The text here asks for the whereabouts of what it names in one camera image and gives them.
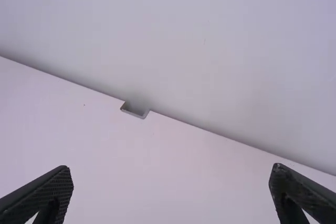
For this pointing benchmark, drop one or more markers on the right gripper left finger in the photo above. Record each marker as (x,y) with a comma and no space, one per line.
(47,190)

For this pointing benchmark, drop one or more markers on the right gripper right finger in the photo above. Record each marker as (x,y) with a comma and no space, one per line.
(288,184)

